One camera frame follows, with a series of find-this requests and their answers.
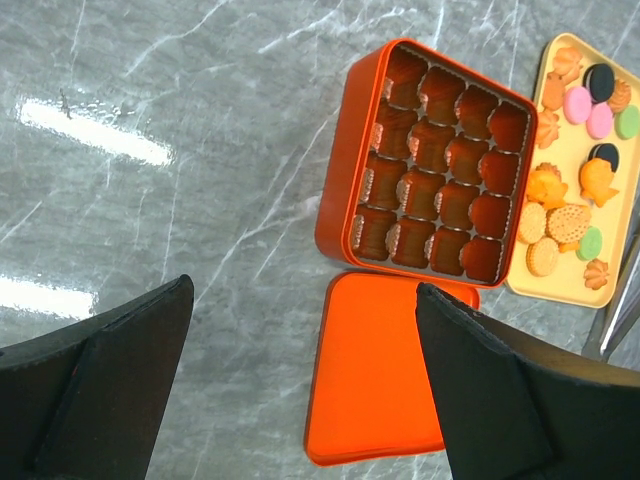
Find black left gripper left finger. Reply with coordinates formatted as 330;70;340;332
1;275;194;479

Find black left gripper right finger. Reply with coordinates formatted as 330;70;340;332
416;283;639;479

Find metal tongs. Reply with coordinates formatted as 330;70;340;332
581;201;639;363

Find orange fish shaped cookie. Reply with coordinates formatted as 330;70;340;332
579;157;619;208

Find orange tin lid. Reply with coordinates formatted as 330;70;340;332
304;270;481;468

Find round beige biscuit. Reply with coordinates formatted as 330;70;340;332
517;202;546;244
526;237;559;277

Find orange swirl cookie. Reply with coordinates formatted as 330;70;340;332
553;47;583;85
535;109;560;149
583;258;609;290
607;78;632;114

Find green macaron cookie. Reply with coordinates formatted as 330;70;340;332
576;226;603;261
614;105;640;140

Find round patterned biscuit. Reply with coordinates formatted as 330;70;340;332
546;204;591;244

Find orange cookie tin box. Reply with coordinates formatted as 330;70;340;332
315;38;537;288

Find black sandwich cookie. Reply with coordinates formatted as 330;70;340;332
583;63;615;104
588;143;620;173

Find orange swirl cookie left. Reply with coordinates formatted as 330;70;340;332
535;109;560;149

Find pink macaron cookie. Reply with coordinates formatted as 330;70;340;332
586;102;614;140
563;86;592;125

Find orange bear cookie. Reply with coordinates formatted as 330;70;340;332
541;71;565;111

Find yellow cookie tray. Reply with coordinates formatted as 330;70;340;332
507;33;639;308

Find orange swirl cookie right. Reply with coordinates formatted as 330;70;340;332
607;78;632;114

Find orange swirl cookie top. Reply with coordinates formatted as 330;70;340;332
553;47;583;85

